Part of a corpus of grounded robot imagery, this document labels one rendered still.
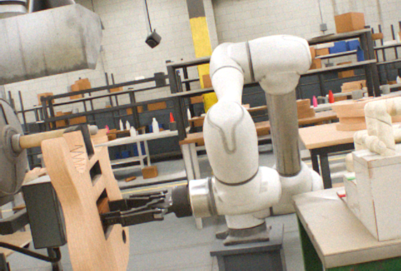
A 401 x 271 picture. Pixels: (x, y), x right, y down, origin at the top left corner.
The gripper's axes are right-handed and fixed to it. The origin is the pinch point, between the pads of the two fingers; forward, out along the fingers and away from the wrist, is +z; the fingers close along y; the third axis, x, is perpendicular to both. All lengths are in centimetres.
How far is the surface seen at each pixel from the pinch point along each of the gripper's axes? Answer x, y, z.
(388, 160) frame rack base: 6, -13, -63
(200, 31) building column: 16, 702, 3
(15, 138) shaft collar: 20.6, 6.6, 20.6
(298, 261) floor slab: -141, 209, -60
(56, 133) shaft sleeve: 20.0, 7.0, 10.2
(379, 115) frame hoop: 15, -10, -63
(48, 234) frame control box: -12.5, 22.3, 26.6
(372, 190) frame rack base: 1, -14, -59
